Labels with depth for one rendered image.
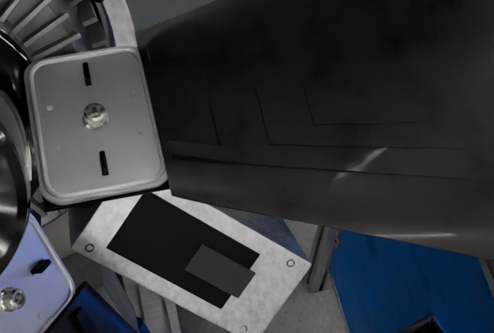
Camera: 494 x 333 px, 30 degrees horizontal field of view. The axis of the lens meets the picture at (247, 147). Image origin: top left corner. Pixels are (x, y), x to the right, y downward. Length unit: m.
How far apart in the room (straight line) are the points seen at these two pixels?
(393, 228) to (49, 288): 0.20
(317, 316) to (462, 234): 1.23
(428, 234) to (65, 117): 0.20
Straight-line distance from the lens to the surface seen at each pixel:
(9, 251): 0.44
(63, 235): 0.75
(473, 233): 0.50
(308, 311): 1.71
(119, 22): 0.66
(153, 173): 0.47
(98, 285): 0.68
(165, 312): 1.63
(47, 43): 0.58
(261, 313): 0.65
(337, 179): 0.48
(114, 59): 0.51
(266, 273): 0.64
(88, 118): 0.48
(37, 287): 0.54
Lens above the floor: 1.59
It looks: 59 degrees down
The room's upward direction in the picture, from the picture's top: 6 degrees clockwise
